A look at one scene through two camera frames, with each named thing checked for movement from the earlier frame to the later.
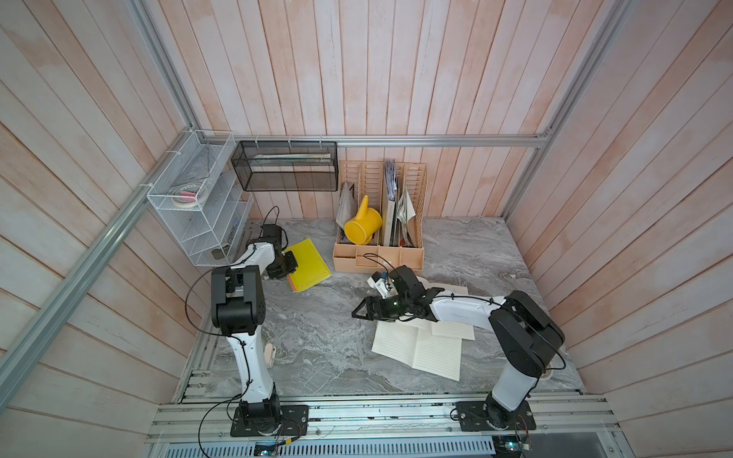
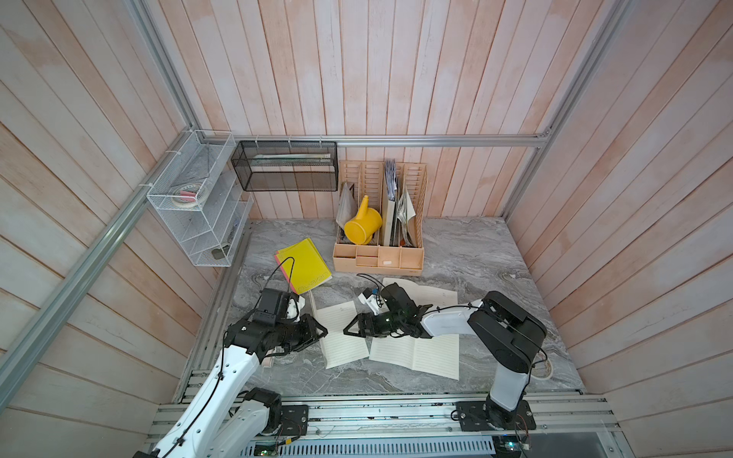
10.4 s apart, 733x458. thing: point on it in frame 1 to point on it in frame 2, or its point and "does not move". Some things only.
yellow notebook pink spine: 311,268 does not move
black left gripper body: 282,265 to 295,335
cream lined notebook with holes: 414,343 does not move
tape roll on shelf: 186,196 does not move
